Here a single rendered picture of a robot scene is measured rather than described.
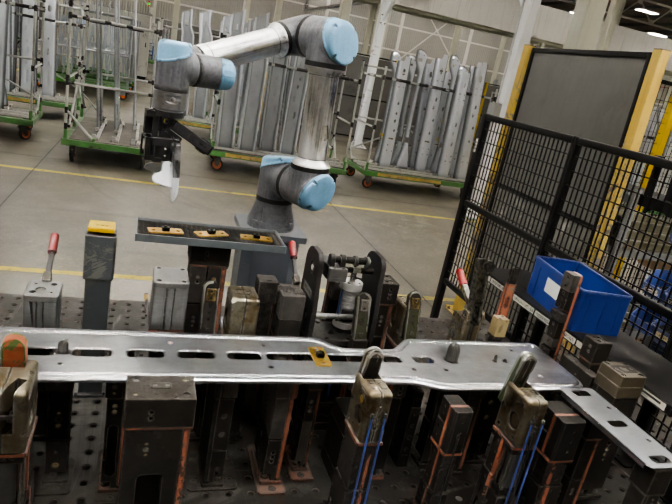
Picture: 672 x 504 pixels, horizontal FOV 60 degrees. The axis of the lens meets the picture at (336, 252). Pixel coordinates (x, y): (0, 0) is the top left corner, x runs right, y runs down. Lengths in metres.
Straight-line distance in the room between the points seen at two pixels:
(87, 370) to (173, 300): 0.26
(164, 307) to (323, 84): 0.75
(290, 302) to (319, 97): 0.59
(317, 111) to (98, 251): 0.69
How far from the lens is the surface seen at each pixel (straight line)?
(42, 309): 1.38
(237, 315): 1.38
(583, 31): 9.11
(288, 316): 1.45
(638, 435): 1.47
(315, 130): 1.69
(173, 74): 1.40
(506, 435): 1.39
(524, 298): 2.00
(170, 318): 1.37
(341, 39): 1.66
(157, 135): 1.43
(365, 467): 1.28
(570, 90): 3.91
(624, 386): 1.59
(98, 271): 1.52
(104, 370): 1.21
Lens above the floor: 1.62
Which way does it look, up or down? 17 degrees down
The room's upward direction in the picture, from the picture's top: 11 degrees clockwise
